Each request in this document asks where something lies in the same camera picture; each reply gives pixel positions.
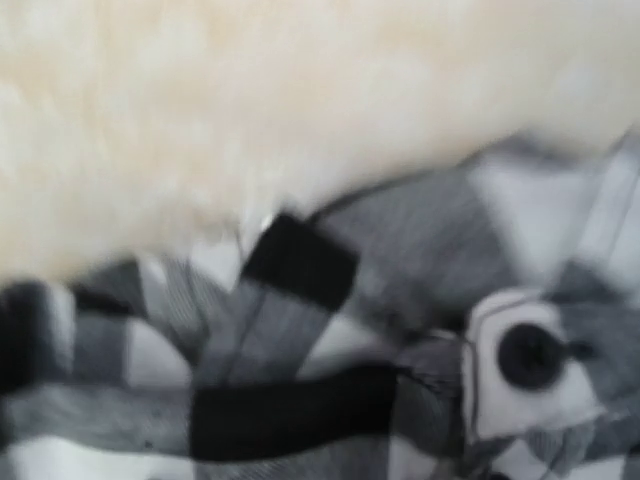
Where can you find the black white plaid shirt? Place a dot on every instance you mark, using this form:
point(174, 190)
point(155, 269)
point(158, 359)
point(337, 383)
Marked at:
point(475, 322)

